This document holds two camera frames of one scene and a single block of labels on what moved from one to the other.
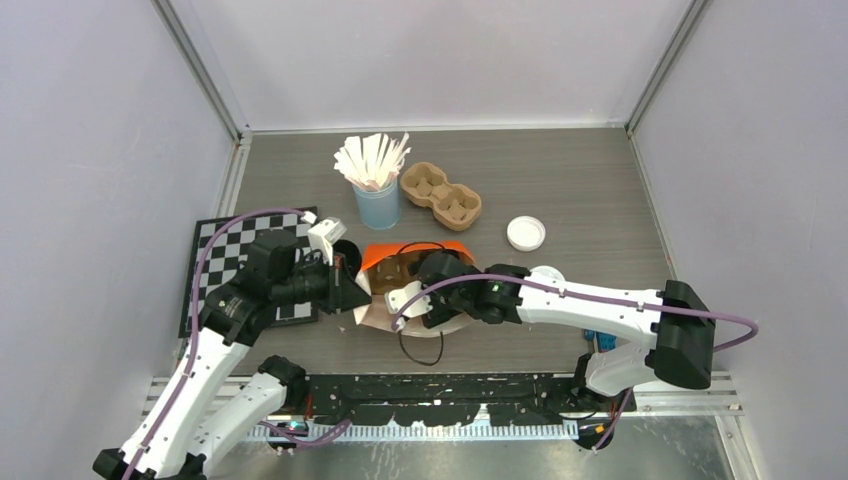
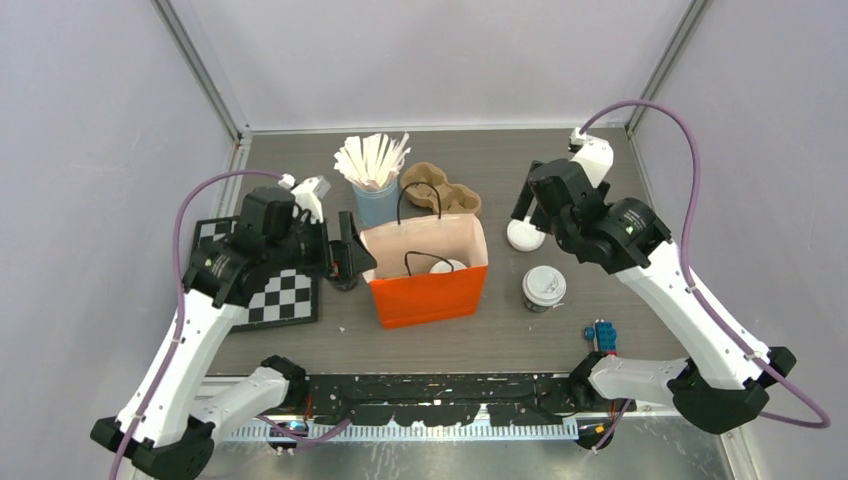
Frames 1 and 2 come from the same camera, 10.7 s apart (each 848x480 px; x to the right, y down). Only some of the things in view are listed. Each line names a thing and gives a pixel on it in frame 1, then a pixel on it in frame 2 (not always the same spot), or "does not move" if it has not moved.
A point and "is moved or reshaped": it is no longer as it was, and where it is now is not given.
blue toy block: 606,342 does not move
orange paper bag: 388,266 is moved or reshaped
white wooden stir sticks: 372,162 does not move
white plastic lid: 526,233 does not move
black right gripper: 440,311 to 523,202
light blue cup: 379,209 does not move
